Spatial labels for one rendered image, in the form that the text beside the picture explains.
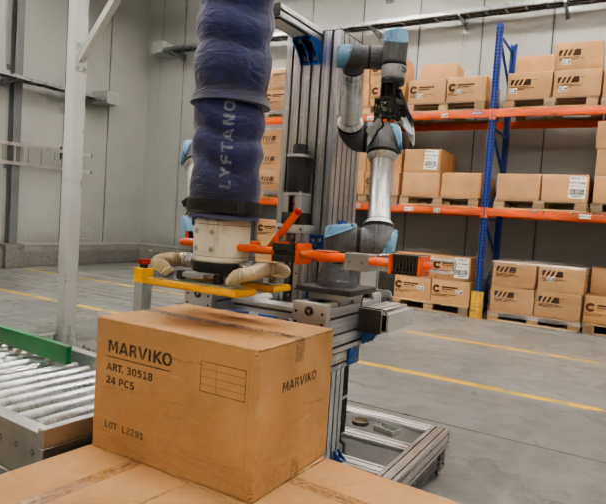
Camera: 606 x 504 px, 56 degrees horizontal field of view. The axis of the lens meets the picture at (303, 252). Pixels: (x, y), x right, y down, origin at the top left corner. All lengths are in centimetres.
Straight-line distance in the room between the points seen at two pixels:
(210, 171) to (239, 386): 61
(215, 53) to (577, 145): 856
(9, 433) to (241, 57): 135
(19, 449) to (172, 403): 57
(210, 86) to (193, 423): 94
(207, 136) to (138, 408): 81
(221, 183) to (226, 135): 14
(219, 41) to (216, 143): 28
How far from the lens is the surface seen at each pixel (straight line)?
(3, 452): 214
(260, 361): 146
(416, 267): 143
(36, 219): 1245
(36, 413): 227
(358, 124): 218
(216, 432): 160
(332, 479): 175
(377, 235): 206
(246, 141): 169
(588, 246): 980
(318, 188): 231
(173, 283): 169
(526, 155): 1000
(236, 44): 172
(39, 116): 1254
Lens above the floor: 128
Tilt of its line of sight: 3 degrees down
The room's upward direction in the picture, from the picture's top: 4 degrees clockwise
